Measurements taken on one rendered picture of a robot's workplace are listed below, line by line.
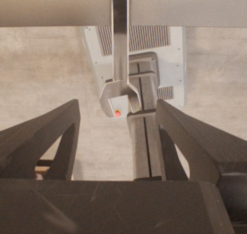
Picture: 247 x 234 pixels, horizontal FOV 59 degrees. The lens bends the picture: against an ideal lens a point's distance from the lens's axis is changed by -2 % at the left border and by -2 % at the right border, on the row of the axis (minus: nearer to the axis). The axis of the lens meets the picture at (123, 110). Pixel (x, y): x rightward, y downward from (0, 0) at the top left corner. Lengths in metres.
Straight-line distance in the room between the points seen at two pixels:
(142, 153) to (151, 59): 0.61
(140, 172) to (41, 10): 0.51
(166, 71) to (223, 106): 0.71
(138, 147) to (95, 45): 0.66
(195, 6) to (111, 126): 1.62
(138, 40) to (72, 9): 0.97
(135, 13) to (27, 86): 1.55
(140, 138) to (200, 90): 1.02
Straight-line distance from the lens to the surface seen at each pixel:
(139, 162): 0.66
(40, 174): 2.12
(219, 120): 1.90
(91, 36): 1.17
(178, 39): 1.19
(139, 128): 0.76
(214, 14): 0.22
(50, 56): 1.55
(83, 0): 0.20
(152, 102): 0.86
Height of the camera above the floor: 1.37
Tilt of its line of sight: 54 degrees down
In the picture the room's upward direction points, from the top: 179 degrees counter-clockwise
